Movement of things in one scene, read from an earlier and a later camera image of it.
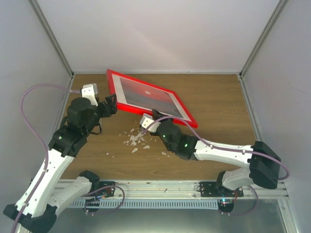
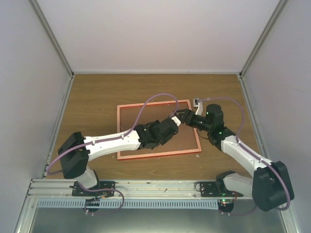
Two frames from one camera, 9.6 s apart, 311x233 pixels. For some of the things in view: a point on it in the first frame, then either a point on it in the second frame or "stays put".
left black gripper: [107, 112] -> [167, 140]
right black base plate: [215, 189] stays put
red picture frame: [115, 87] -> [186, 141]
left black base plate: [104, 193] stays put
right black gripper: [155, 115] -> [187, 112]
